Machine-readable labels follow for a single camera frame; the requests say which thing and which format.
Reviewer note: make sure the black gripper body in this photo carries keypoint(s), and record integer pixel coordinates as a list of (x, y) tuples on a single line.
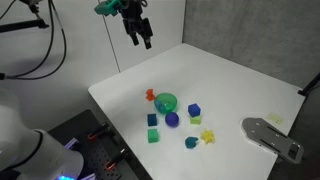
[(131, 15)]

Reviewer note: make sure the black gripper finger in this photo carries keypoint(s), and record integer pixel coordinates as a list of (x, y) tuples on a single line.
[(147, 35), (134, 39)]

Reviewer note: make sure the blue block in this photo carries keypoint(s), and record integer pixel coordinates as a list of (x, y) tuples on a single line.
[(194, 109)]

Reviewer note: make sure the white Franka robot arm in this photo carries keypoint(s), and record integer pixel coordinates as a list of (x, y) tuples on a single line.
[(30, 150)]

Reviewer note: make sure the green translucent bowl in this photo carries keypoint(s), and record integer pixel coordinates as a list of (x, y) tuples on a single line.
[(166, 102)]

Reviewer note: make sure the lime green block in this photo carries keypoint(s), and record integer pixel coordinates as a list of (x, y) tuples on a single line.
[(196, 120)]

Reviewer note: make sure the orange toy piece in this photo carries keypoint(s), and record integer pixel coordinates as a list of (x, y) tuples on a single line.
[(150, 94)]

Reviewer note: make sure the small light blue toy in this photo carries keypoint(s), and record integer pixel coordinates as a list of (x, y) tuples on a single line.
[(160, 105)]

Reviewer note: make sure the dark blue cube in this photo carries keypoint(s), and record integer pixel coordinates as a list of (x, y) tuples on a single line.
[(152, 119)]

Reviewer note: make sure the purple blue ball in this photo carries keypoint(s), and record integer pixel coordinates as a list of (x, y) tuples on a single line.
[(172, 119)]

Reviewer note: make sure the black red clamp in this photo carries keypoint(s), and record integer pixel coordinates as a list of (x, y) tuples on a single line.
[(100, 131), (115, 160)]

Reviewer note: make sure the green cube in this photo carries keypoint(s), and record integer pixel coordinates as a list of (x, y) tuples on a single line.
[(153, 135)]

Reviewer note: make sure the teal toy piece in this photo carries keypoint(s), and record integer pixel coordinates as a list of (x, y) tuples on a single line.
[(191, 142)]

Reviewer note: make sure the yellow toy piece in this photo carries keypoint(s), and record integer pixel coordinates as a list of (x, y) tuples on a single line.
[(207, 136)]

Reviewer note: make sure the black perforated board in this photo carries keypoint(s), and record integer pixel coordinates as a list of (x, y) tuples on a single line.
[(96, 155)]

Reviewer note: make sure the yellow sticky note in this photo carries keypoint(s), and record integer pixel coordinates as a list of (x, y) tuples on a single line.
[(274, 118)]

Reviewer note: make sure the gray metal plate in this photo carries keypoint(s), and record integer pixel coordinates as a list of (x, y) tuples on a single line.
[(266, 136)]

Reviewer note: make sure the black tripod leg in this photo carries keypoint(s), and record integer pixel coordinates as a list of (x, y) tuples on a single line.
[(310, 86)]

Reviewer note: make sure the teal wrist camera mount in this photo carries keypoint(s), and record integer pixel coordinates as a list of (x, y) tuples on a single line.
[(106, 7)]

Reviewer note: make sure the black camera boom rod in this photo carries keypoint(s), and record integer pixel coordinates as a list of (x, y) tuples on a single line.
[(23, 25)]

